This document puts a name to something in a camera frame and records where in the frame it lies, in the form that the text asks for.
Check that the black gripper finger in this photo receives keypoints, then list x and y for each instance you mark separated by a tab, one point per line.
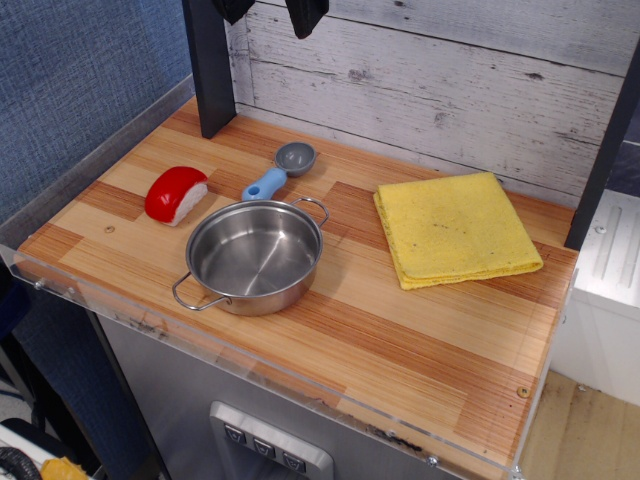
233	10
306	14

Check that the yellow towel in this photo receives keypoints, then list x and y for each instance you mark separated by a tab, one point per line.
453	229

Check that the blue grey ice cream scoop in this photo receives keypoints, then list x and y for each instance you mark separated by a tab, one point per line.
291	160

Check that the red white cheese wedge toy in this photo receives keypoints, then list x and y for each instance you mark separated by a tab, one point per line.
175	193

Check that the stainless steel pot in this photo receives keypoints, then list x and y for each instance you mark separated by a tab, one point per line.
253	258

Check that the clear acrylic edge guard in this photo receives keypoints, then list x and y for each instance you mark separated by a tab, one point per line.
449	375

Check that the silver toy dishwasher front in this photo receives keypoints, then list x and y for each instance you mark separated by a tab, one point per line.
174	383

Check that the white cabinet at right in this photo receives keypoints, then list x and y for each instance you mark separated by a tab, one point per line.
597	343

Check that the silver button panel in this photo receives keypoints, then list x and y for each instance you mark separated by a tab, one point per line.
232	427

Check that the yellow object bottom left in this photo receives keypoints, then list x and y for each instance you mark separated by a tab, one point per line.
62	469

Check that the dark grey left post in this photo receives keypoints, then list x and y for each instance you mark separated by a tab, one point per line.
210	64

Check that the dark grey post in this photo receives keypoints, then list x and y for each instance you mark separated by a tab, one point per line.
210	64
614	135

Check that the dark grey right post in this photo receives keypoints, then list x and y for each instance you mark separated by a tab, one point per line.
614	135

